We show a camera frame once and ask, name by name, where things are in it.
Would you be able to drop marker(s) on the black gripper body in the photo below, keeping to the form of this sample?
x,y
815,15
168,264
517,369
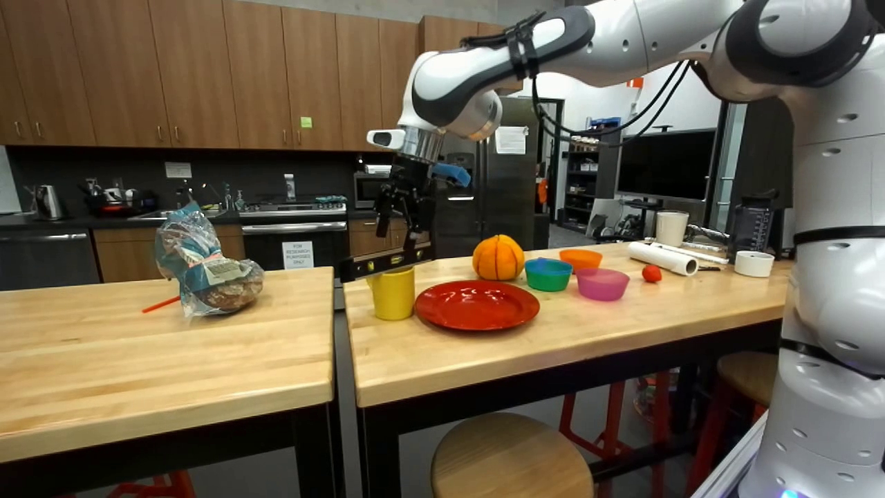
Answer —
x,y
410,183

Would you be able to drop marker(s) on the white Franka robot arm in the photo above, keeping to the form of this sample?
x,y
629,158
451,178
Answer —
x,y
831,279

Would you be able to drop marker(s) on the yellow mug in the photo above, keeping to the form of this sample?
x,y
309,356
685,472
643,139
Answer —
x,y
394,294

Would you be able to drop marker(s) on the silver microwave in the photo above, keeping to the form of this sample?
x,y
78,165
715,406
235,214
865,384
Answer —
x,y
372,189

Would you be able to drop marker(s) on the brown base cabinet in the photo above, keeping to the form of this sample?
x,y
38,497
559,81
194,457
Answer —
x,y
364,243
126,253

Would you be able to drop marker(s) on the orange pumpkin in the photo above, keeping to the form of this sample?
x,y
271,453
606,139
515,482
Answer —
x,y
498,259

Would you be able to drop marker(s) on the stainless steel refrigerator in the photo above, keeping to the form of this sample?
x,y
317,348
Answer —
x,y
506,197

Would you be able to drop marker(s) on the black oven range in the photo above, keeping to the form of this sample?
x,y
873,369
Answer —
x,y
295,236

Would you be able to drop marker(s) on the white paper on oven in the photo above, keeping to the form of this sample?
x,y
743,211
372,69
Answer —
x,y
298,257

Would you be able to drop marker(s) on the red plate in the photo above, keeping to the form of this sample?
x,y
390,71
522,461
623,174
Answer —
x,y
473,308

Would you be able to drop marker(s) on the white paper on refrigerator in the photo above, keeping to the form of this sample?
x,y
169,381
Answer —
x,y
511,139

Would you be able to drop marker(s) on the green cabinet sticker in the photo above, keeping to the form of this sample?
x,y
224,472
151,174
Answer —
x,y
304,122

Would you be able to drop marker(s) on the green bowl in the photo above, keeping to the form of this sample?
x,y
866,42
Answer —
x,y
549,279

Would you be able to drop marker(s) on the brown cabinets above refrigerator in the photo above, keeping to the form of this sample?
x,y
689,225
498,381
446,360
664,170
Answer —
x,y
451,31

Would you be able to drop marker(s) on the orange bowl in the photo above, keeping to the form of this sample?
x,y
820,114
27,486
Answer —
x,y
582,262

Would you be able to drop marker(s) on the plastic bag of bread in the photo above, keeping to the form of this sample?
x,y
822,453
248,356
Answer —
x,y
208,273

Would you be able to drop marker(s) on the pink bowl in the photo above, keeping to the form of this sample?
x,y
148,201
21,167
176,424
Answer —
x,y
603,287

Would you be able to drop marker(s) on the thin red stick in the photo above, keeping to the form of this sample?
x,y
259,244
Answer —
x,y
158,306

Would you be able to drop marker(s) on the white paper towel roll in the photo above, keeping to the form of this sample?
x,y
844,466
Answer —
x,y
663,259

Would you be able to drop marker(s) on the white cylinder cup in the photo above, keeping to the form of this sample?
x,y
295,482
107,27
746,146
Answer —
x,y
671,229

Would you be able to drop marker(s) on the black television screen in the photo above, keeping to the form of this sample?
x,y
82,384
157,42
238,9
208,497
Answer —
x,y
664,165

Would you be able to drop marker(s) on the round wooden stool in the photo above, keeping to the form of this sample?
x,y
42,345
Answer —
x,y
512,461
747,374

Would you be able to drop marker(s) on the countertop coffee appliance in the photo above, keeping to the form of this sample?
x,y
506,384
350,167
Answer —
x,y
111,197

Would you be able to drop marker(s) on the white rolled paper sheets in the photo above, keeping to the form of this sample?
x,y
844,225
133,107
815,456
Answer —
x,y
710,257

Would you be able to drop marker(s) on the silver kettle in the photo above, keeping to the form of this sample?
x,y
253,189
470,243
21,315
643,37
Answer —
x,y
51,204

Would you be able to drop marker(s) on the dark clear measuring pitcher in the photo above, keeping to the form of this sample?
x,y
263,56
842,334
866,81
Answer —
x,y
754,225

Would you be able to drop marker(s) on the stainless dishwasher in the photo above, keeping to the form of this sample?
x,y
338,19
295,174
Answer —
x,y
46,262

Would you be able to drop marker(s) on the red stool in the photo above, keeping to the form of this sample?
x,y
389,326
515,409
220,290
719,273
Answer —
x,y
154,486

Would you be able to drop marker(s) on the black metal table frame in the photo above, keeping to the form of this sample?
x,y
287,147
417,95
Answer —
x,y
515,391
183,443

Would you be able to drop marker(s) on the white wall outlet plate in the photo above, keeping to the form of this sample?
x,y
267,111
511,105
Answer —
x,y
179,170

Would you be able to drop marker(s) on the brown wall cabinets row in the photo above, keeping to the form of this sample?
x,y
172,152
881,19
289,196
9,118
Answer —
x,y
183,74

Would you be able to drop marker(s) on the red metal stool frame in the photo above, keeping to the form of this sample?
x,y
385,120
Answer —
x,y
610,434

